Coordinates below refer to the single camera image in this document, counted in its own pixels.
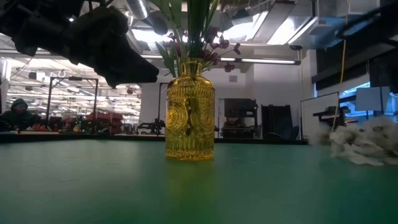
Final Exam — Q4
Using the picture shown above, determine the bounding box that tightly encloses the green table mat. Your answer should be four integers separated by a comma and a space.
0, 138, 398, 224

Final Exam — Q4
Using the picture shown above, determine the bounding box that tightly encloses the black background robot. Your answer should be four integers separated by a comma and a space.
136, 119, 165, 135

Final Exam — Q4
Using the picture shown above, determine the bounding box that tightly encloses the person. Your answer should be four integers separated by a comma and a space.
0, 98, 41, 131

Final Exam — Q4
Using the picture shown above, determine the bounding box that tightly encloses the yellow patterned glass vase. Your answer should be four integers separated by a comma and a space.
164, 60, 216, 161

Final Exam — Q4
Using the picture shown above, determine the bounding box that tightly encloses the grey panel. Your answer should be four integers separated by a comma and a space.
354, 86, 392, 112

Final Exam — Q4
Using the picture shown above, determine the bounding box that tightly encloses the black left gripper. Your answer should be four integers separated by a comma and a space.
67, 6, 160, 88

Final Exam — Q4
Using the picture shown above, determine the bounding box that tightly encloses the silver ceiling duct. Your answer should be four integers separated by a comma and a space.
124, 0, 152, 21

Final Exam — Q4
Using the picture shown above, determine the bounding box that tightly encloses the black gantry frame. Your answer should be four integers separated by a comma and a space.
46, 76, 100, 125

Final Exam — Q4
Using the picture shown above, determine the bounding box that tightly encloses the white flower bunch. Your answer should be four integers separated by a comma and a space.
310, 116, 398, 166

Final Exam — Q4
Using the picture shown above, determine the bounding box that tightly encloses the whiteboard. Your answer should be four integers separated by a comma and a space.
300, 91, 340, 138

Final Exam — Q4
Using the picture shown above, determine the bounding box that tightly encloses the yellow hanging cable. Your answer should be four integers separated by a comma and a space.
331, 39, 348, 133

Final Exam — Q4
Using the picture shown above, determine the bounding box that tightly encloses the long ceiling light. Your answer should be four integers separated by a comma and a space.
219, 57, 301, 65

